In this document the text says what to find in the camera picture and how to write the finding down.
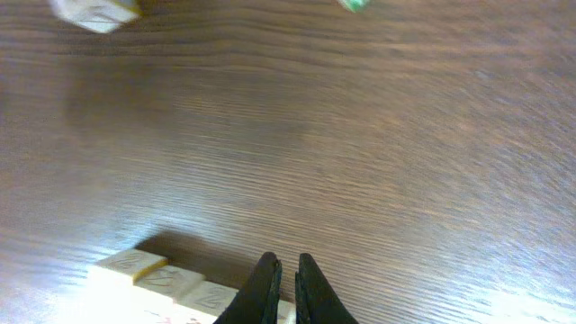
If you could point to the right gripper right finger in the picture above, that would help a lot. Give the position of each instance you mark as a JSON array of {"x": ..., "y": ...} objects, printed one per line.
[{"x": 316, "y": 301}]

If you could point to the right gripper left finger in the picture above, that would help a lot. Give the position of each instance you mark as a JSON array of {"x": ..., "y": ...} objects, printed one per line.
[{"x": 257, "y": 300}]

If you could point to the blue letter D block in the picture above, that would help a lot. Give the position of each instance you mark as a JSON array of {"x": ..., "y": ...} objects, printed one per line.
[{"x": 286, "y": 313}]

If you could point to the ice cream cone block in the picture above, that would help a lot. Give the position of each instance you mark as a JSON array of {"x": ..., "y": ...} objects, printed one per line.
[{"x": 203, "y": 304}]

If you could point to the red letter I block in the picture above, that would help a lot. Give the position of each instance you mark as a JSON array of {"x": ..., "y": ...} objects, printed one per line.
[{"x": 156, "y": 293}]

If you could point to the green letter N block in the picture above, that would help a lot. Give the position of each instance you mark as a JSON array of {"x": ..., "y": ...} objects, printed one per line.
[{"x": 354, "y": 6}]

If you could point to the block with number one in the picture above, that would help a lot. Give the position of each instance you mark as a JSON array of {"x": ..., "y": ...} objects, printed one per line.
[{"x": 100, "y": 16}]

